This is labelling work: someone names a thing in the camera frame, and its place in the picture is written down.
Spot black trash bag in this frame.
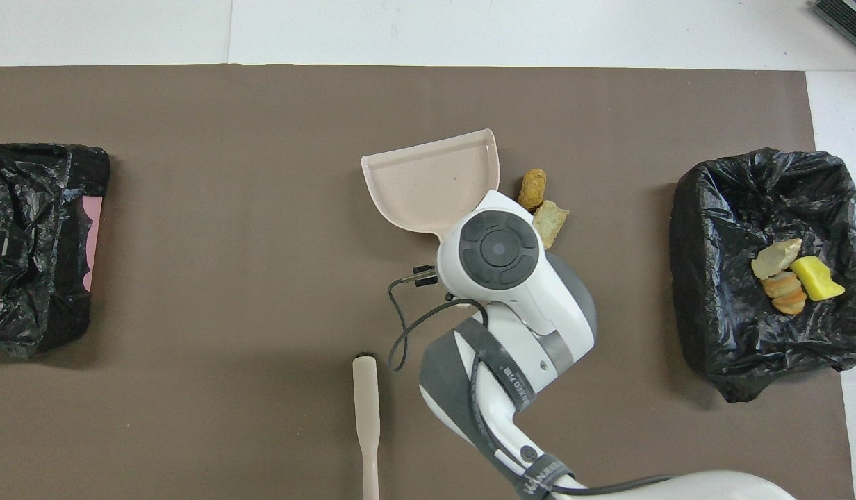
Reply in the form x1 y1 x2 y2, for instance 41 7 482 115
0 143 111 359
670 147 856 403

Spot brown paper table mat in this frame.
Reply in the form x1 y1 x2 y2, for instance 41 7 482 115
0 65 856 500

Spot orange striped croissant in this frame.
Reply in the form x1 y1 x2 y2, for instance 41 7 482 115
760 271 808 315

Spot beige plastic dustpan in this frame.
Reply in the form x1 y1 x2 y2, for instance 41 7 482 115
361 128 501 241

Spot brown bread roll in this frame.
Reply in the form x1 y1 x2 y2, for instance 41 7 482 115
516 168 548 213

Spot beige brush black bristles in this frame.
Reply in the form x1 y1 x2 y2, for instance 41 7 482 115
352 352 381 500

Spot dark ribbed grille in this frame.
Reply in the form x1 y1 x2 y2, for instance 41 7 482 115
809 0 856 58

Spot pink bin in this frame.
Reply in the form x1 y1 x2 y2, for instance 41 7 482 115
82 196 104 292

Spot yellow sponge piece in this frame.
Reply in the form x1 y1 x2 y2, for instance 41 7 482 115
789 256 846 301

